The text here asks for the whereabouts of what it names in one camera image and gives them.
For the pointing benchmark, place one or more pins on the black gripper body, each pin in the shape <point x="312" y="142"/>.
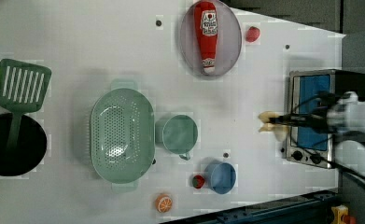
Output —
<point x="316" y="120"/>

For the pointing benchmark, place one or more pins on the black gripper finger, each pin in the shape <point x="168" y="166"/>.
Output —
<point x="284" y="118"/>
<point x="287" y="123"/>

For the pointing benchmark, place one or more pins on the yellow plush banana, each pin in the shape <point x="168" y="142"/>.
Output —
<point x="280" y="131"/>

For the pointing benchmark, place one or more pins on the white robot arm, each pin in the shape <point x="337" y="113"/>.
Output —
<point x="344" y="117"/>

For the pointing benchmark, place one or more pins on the green mug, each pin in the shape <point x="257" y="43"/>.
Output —
<point x="178" y="134"/>

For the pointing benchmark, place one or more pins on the silver toaster oven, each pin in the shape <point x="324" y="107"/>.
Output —
<point x="303" y="144"/>

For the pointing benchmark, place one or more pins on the blue cup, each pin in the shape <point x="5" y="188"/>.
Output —
<point x="220" y="176"/>

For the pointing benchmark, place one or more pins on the red toy fruit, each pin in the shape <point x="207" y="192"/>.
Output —
<point x="252" y="34"/>

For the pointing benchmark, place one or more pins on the yellow red emergency button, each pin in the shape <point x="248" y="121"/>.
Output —
<point x="341" y="215"/>

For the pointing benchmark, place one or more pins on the toy strawberry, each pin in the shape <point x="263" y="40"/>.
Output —
<point x="198" y="181"/>

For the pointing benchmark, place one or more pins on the grey round plate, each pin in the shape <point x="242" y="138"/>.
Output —
<point x="229" y="41"/>

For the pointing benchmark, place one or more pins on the red ketchup bottle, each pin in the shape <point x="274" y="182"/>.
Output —
<point x="206" y="30"/>

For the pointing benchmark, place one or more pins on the toy orange slice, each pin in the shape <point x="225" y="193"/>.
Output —
<point x="163" y="203"/>

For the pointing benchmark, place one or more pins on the green colander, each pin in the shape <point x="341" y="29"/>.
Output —
<point x="122" y="135"/>

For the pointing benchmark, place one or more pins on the black round pan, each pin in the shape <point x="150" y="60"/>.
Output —
<point x="30" y="150"/>

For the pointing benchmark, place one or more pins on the green slotted spatula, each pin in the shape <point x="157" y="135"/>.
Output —
<point x="23" y="88"/>

